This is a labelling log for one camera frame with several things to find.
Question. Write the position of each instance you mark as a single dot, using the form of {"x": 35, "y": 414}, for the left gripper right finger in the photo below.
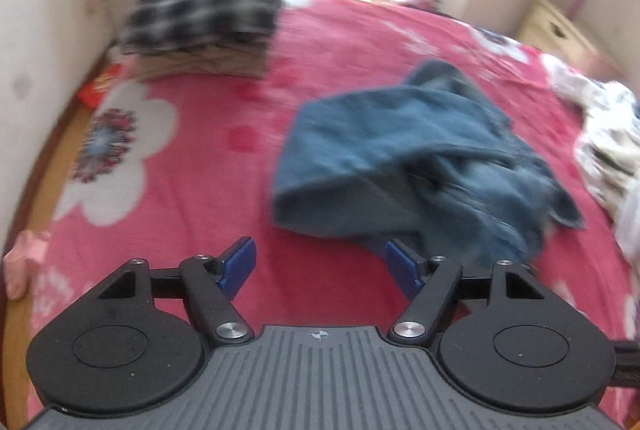
{"x": 430, "y": 286}

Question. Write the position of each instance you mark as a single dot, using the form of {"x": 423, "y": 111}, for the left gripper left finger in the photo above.
{"x": 211, "y": 283}

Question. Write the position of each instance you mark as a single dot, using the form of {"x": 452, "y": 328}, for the blue denim jeans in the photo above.
{"x": 431, "y": 162}

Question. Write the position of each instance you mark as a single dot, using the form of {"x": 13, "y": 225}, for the white grey clothes pile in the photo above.
{"x": 607, "y": 149}

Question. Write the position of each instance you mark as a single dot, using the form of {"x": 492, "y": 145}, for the pink floral blanket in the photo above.
{"x": 185, "y": 165}

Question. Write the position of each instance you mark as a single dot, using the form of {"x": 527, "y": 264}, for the pink cloth piece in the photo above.
{"x": 21, "y": 264}

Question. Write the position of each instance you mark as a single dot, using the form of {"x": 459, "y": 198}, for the red snack packet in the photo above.
{"x": 92, "y": 93}

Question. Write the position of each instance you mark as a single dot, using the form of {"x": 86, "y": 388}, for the tan folded garment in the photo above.
{"x": 229, "y": 59}

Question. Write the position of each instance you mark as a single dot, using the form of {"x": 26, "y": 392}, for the beige wooden nightstand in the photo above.
{"x": 545, "y": 28}

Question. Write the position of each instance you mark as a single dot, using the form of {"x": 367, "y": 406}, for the black white plaid garment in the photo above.
{"x": 157, "y": 26}

